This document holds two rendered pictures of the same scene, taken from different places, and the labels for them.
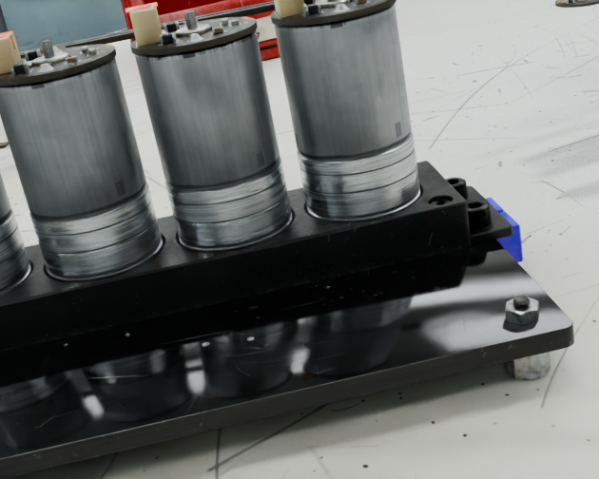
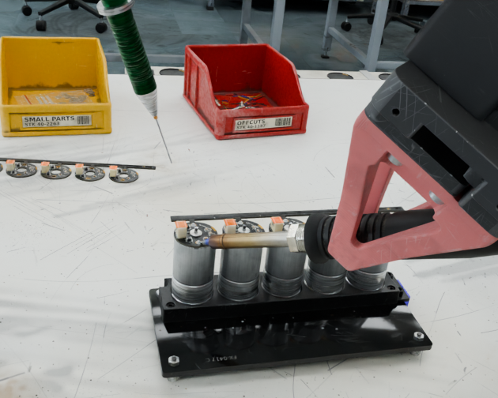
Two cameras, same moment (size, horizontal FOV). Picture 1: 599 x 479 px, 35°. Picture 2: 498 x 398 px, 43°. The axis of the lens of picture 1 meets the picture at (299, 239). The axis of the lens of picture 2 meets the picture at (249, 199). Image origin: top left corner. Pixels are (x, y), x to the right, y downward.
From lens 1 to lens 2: 24 cm
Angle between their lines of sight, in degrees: 13
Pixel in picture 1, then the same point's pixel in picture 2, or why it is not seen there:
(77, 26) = not seen: outside the picture
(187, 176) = (322, 271)
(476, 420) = (402, 366)
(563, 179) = (414, 265)
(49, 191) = (281, 271)
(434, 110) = not seen: hidden behind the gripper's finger
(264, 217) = (339, 285)
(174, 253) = (307, 291)
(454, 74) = not seen: hidden behind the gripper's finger
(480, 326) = (406, 339)
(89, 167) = (296, 266)
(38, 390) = (273, 336)
